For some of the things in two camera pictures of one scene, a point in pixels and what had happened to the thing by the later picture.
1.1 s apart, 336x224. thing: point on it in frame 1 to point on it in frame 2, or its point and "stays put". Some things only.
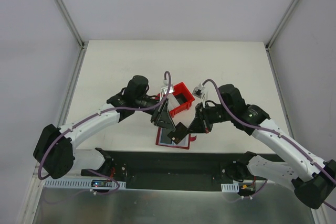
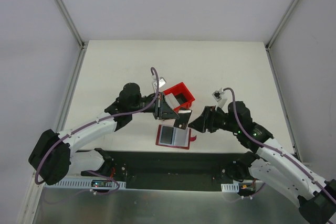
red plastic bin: [184, 97] stays put
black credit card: [164, 137] stays put
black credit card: [180, 132] to [181, 122]
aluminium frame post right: [273, 38] stays put
